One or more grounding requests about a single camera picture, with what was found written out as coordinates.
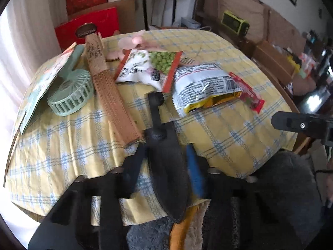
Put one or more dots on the red snack packet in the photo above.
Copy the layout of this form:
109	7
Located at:
249	93

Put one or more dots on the small cardboard box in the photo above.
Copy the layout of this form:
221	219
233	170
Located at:
273	57

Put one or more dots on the green pea snack packet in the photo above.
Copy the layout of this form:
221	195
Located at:
135	70

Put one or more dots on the orange white paper bag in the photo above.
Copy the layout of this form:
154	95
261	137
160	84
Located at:
308	63

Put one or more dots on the brown cardboard carton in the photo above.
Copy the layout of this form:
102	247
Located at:
127	13

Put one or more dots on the green black power station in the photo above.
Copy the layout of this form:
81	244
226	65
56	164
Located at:
234	22

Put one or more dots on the yellow checked tablecloth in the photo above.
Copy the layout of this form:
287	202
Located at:
221	140

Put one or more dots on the wooden folding fan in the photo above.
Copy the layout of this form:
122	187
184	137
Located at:
109	88

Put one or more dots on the colourful painted fan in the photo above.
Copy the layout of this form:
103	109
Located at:
39	88

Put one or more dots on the brown sofa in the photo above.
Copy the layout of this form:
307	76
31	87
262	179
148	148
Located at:
208	5

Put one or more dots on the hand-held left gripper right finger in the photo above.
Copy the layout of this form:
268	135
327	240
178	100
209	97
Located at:
196	177

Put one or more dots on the white curtain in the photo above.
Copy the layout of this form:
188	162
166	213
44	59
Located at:
23	44

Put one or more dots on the red gift box round label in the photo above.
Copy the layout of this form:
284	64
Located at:
104	20

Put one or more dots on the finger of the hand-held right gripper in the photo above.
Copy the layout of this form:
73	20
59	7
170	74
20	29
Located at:
301	125

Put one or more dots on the beige sofa cushion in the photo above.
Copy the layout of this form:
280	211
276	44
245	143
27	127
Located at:
286	28
242	2

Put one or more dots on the black speaker stand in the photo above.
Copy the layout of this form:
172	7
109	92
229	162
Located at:
174	9
145	13

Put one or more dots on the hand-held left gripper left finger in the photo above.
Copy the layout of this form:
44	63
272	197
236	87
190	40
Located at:
132	177

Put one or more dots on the silver snack packet yellow inside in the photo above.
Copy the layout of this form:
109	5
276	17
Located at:
200	86

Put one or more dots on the mint green handheld fan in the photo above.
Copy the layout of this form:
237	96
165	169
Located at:
70	96

